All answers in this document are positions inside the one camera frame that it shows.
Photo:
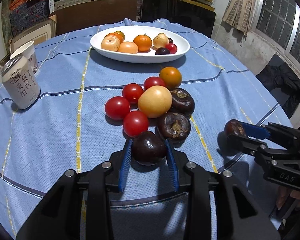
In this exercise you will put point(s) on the white beverage can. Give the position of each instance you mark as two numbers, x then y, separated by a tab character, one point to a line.
20	82

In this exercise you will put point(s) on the red cherry tomato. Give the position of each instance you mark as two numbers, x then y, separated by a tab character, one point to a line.
132	92
153	81
172	48
135	123
117	108

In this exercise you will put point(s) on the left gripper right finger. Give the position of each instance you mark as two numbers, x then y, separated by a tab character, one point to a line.
238	215

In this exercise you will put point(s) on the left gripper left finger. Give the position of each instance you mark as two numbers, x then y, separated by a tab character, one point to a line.
58	214

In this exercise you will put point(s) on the small orange mandarin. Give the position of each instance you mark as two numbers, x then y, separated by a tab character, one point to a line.
114	35

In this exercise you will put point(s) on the brown cardboard board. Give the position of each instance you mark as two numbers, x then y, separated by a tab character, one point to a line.
94	13

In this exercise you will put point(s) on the black chair back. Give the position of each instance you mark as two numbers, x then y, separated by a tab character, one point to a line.
186	14

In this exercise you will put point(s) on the small yellow tomato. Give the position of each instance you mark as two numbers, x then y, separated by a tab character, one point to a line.
121	34

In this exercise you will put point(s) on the blue checked tablecloth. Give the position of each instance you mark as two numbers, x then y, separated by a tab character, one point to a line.
67	128

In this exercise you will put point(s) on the dark purple plum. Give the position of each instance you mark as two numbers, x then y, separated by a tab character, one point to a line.
148	149
162	51

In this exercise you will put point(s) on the large orange mandarin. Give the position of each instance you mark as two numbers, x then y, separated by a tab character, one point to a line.
143	42

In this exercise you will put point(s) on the yellow striped pepino melon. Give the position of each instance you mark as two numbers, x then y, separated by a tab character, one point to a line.
110	43

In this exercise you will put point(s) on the pale orange round fruit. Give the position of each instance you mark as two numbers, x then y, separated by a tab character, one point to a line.
128	47

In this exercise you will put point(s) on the white paper cup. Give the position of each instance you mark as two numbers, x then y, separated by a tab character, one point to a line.
27	50

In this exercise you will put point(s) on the orange tomato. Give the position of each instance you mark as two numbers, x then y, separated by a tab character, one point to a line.
171	76

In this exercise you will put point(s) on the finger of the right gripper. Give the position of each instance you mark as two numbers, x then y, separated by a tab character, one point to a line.
246	145
254	131

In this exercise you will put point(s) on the pale yellow round fruit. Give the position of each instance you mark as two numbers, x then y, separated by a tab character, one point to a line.
155	101

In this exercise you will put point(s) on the white oval plate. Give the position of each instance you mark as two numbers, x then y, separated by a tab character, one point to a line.
130	32

